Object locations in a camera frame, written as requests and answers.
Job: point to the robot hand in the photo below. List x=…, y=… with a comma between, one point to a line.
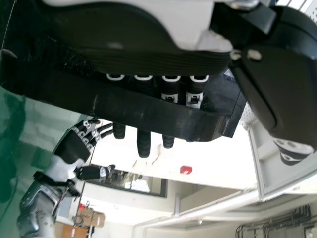
x=71, y=148
x=123, y=37

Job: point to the black oven with glass door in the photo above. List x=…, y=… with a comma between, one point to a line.
x=123, y=111

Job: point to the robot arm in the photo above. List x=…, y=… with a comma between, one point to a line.
x=32, y=205

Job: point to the dark framed window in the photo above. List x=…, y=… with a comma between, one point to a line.
x=128, y=182

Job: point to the cardboard box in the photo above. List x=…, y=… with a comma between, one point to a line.
x=70, y=231
x=95, y=218

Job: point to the white perforated panel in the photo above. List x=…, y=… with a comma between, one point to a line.
x=247, y=112

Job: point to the red wall box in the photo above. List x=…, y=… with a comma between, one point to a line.
x=185, y=169

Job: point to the whiteboard with aluminium frame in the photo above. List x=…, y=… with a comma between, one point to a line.
x=277, y=173

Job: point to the grey wall conduits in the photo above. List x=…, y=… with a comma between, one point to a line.
x=277, y=225

